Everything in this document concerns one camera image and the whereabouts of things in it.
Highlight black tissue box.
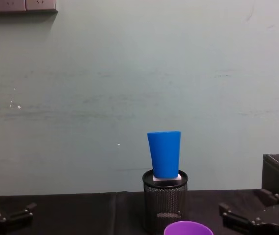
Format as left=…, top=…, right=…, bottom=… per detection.
left=261, top=153, right=279, bottom=195

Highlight purple plastic cup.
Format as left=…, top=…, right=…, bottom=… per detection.
left=163, top=220, right=214, bottom=235

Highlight black table cloth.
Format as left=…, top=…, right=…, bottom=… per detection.
left=0, top=188, right=279, bottom=235

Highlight black mesh pen holder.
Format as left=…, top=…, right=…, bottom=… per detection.
left=142, top=169, right=189, bottom=235

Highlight small white plastic piece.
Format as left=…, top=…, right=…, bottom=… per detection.
left=153, top=173, right=182, bottom=182

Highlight blue plastic cup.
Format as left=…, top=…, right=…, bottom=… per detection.
left=147, top=131, right=182, bottom=179

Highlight dark wall socket rail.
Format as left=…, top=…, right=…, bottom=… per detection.
left=0, top=8, right=59, bottom=16

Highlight grey wall socket plate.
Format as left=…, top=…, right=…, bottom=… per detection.
left=0, top=0, right=27, bottom=12
left=25, top=0, right=57, bottom=11

